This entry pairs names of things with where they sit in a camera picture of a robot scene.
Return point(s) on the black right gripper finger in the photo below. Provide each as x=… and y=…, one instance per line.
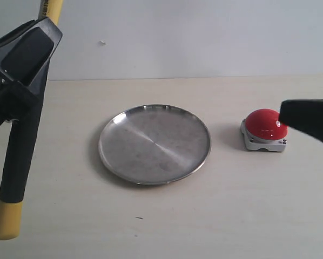
x=303, y=115

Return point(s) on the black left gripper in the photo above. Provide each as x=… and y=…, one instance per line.
x=24, y=54

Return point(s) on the yellow black claw hammer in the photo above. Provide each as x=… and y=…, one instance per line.
x=21, y=147

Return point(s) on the red dome push button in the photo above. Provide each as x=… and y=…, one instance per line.
x=262, y=130

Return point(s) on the round steel plate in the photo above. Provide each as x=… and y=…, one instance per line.
x=154, y=144

